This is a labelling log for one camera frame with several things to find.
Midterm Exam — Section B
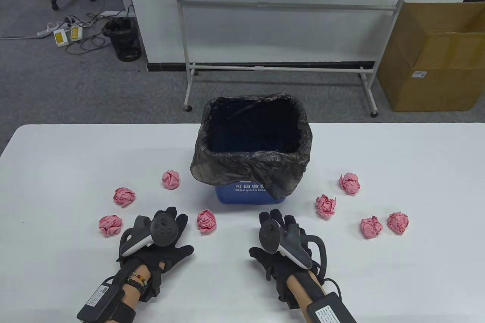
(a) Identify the pink paper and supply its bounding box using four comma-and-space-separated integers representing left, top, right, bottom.
360, 217, 383, 239
316, 194, 337, 218
99, 215, 123, 238
339, 173, 361, 195
162, 170, 180, 190
387, 212, 410, 234
113, 187, 136, 208
197, 209, 217, 235

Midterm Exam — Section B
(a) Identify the black plastic bin liner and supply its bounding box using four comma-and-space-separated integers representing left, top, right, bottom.
191, 93, 313, 200

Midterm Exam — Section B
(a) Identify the black wrist strap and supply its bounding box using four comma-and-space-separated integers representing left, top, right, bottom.
110, 302, 137, 323

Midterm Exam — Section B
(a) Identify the black mesh wastebasket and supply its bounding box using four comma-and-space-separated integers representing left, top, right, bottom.
102, 17, 142, 61

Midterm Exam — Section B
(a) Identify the brown cardboard box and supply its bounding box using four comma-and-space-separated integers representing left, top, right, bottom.
377, 2, 485, 112

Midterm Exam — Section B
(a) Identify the white power strip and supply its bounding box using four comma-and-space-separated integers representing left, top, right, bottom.
37, 22, 74, 38

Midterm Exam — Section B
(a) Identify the person's left hand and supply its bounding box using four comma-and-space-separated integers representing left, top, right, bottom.
117, 207, 194, 274

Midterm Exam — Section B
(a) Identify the blue recycling bin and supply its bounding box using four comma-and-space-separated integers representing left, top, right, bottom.
215, 179, 285, 205

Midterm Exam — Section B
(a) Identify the black sensor cable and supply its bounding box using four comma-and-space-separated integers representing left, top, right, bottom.
323, 279, 343, 295

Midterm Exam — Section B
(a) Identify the grey metal whiteboard stand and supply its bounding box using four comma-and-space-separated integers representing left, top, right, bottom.
174, 0, 410, 117

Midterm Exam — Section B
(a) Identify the person's right hand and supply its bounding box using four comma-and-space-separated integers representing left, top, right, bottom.
249, 209, 325, 290

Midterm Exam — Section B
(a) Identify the black and white controller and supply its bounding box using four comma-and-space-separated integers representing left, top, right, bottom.
259, 219, 327, 282
119, 215, 178, 258

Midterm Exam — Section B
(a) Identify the black wrist sensor box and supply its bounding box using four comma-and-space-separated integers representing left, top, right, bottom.
77, 284, 125, 323
306, 292, 357, 323

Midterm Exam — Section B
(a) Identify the tangle of black cables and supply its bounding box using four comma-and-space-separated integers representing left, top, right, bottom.
66, 5, 137, 55

